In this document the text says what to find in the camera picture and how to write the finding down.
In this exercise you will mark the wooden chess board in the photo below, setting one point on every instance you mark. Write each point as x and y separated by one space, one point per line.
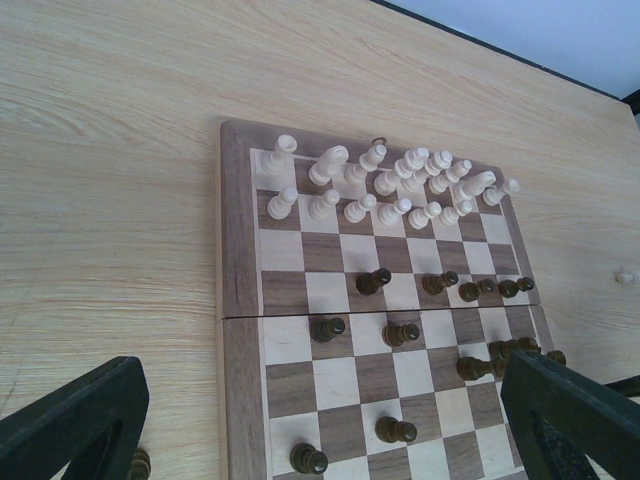
278 387

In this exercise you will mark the white knight left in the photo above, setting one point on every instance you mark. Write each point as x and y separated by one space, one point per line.
328 164

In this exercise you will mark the white rook left corner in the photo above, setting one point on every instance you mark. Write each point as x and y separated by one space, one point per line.
284 148

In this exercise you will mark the dark pawn upper left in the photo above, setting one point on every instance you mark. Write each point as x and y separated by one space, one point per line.
368 283

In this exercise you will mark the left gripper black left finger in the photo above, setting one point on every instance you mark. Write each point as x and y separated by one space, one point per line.
87 429

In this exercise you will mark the dark pawn upper middle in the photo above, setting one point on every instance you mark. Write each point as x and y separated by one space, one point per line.
436 284

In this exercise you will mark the dark pawn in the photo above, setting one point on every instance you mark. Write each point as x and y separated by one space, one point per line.
390 430
396 335
306 459
368 283
324 330
436 284

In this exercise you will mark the dark pawn centre left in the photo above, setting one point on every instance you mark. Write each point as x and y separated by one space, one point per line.
324 330

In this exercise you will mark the dark pawn near left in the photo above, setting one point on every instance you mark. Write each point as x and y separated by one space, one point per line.
306 459

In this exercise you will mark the white pawn leftmost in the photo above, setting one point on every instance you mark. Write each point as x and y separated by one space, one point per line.
280 206

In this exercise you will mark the dark king piece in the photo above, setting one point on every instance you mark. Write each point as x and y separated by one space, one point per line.
471 368

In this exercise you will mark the white pawn off board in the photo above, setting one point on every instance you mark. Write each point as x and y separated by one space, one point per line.
625 277

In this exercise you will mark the dark piece off board upper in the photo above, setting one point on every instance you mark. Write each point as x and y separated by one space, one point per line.
140 468

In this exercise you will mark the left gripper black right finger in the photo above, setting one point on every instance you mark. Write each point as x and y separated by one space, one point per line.
562 421

